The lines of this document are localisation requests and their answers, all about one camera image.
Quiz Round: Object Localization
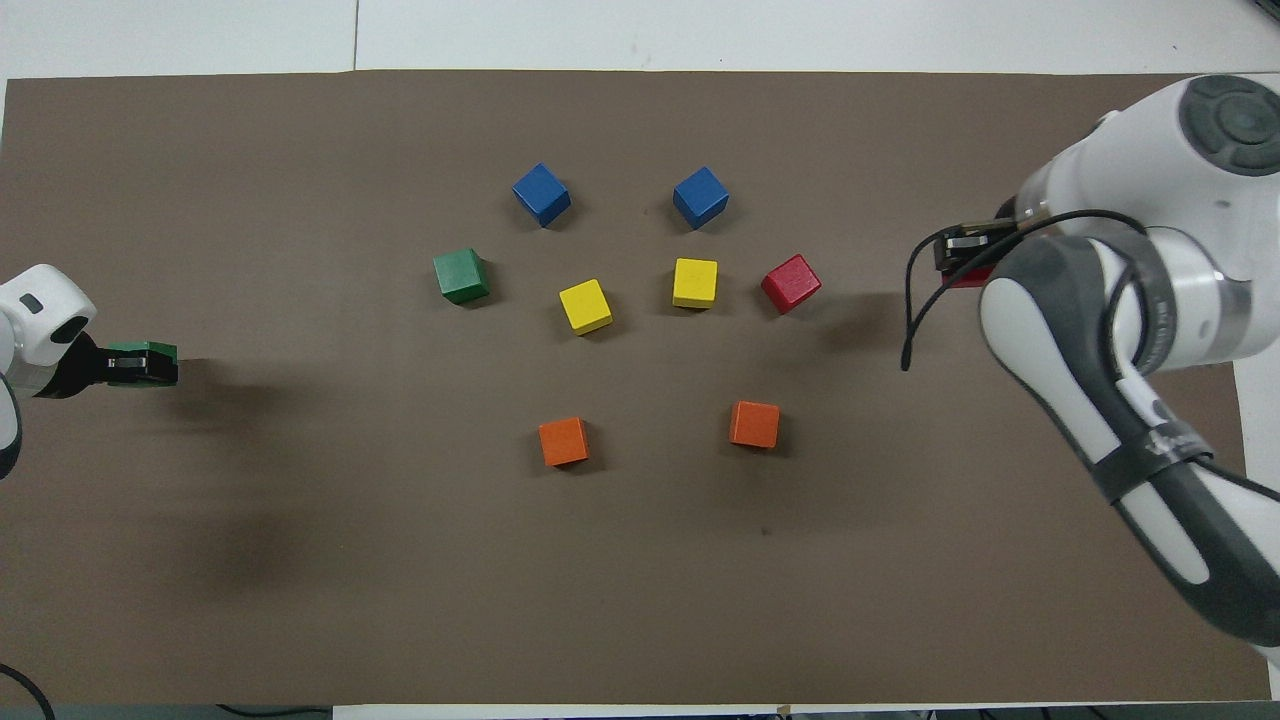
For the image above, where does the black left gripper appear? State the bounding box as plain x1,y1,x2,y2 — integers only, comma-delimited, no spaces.
45,335,179,399

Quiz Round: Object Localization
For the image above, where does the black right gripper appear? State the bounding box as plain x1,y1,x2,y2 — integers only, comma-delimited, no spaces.
935,205,1016,273

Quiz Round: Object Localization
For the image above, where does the green wooden cube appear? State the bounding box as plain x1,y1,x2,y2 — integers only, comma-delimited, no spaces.
108,342,178,386
433,248,491,305

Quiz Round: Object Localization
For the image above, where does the orange wooden cube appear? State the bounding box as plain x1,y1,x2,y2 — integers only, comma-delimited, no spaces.
729,400,781,450
538,417,591,468

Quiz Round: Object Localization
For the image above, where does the yellow wooden cube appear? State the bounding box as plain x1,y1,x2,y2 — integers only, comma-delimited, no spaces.
558,279,614,336
672,258,719,310

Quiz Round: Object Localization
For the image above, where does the blue wooden cube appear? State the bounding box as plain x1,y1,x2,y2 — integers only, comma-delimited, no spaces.
512,163,572,228
672,166,730,231

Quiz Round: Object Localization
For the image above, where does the brown paper mat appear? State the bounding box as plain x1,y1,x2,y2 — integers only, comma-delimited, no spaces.
0,70,1271,706

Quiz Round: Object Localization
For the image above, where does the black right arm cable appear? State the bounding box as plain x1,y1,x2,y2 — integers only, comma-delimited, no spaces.
902,208,1153,373

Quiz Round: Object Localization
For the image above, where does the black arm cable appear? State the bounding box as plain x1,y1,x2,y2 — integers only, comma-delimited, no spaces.
0,662,57,720
902,208,1153,373

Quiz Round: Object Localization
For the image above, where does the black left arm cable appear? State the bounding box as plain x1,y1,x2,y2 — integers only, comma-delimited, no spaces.
0,662,57,720

